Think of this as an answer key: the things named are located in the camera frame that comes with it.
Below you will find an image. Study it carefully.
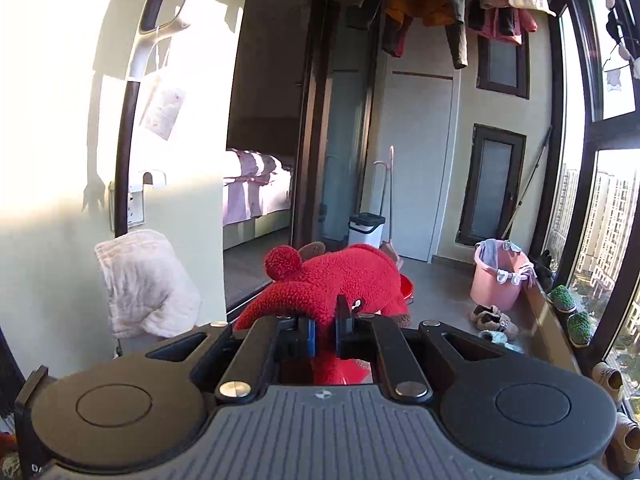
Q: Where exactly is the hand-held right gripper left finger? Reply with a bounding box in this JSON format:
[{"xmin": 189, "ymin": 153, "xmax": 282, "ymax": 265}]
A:
[{"xmin": 145, "ymin": 312, "xmax": 318, "ymax": 404}]

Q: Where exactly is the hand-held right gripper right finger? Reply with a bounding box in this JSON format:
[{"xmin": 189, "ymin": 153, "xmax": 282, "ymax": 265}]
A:
[{"xmin": 334, "ymin": 294, "xmax": 506, "ymax": 404}]

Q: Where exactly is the red hooded fleece jacket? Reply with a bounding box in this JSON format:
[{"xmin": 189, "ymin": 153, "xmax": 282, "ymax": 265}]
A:
[{"xmin": 234, "ymin": 243, "xmax": 414, "ymax": 386}]

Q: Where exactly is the row of hanging clothes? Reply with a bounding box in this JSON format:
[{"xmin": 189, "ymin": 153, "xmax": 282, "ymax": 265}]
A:
[{"xmin": 345, "ymin": 0, "xmax": 559, "ymax": 71}]

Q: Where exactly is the red plastic bucket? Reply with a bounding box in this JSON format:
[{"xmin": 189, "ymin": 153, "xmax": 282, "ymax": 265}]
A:
[{"xmin": 397, "ymin": 274, "xmax": 416, "ymax": 307}]

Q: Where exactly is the white bin with black lid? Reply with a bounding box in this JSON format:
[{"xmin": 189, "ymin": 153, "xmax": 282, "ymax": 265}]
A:
[{"xmin": 347, "ymin": 212, "xmax": 389, "ymax": 249}]

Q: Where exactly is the brown fuzzy slipper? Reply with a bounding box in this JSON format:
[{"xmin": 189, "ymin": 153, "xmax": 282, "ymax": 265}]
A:
[
  {"xmin": 487, "ymin": 312, "xmax": 519, "ymax": 337},
  {"xmin": 470, "ymin": 304, "xmax": 502, "ymax": 331}
]

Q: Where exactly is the light blue slipper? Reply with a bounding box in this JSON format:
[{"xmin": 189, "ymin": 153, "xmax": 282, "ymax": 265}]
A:
[{"xmin": 477, "ymin": 329, "xmax": 524, "ymax": 354}]

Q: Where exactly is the pink plastic tub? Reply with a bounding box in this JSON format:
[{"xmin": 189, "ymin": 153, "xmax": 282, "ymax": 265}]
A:
[{"xmin": 474, "ymin": 240, "xmax": 536, "ymax": 312}]

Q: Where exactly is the bed with pink bedding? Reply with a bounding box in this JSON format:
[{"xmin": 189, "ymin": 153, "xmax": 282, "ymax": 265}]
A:
[{"xmin": 222, "ymin": 147, "xmax": 296, "ymax": 251}]

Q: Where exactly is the grey cloth in tub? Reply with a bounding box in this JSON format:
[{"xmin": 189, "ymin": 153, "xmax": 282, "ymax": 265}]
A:
[{"xmin": 475, "ymin": 238, "xmax": 539, "ymax": 289}]

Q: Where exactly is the white towel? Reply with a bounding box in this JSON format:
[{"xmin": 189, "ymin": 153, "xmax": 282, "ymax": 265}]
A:
[{"xmin": 94, "ymin": 229, "xmax": 203, "ymax": 339}]

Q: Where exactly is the white door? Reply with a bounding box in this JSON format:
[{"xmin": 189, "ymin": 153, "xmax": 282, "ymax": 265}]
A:
[{"xmin": 384, "ymin": 72, "xmax": 459, "ymax": 264}]

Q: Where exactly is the black shoe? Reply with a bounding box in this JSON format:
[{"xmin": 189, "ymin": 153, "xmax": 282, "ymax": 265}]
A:
[{"xmin": 532, "ymin": 250, "xmax": 556, "ymax": 289}]

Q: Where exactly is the green potted plant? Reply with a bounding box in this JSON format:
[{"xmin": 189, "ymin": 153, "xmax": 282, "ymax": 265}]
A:
[
  {"xmin": 547, "ymin": 285, "xmax": 579, "ymax": 314},
  {"xmin": 567, "ymin": 311, "xmax": 596, "ymax": 346}
]

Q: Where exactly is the leaning mop stick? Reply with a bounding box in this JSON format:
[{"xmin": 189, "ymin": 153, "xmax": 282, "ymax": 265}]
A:
[{"xmin": 501, "ymin": 125, "xmax": 554, "ymax": 241}]

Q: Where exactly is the white shoe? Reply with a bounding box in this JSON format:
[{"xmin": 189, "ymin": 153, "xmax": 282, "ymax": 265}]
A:
[
  {"xmin": 606, "ymin": 412, "xmax": 640, "ymax": 477},
  {"xmin": 591, "ymin": 361, "xmax": 626, "ymax": 406}
]

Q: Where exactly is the white hanging bag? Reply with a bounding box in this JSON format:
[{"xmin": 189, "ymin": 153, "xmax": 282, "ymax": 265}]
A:
[{"xmin": 137, "ymin": 72, "xmax": 189, "ymax": 141}]

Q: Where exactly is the small dark framed window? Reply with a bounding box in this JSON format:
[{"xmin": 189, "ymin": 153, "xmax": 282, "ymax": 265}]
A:
[{"xmin": 476, "ymin": 32, "xmax": 531, "ymax": 100}]

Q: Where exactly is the hanging sock rack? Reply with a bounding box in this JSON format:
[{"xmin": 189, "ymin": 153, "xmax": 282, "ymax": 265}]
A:
[{"xmin": 602, "ymin": 0, "xmax": 640, "ymax": 94}]

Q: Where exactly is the wall intercom panel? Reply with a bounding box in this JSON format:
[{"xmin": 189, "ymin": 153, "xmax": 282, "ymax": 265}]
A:
[{"xmin": 107, "ymin": 182, "xmax": 146, "ymax": 231}]

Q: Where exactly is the white wall hook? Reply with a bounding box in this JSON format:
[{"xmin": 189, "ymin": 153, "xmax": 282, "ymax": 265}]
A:
[{"xmin": 127, "ymin": 170, "xmax": 169, "ymax": 191}]

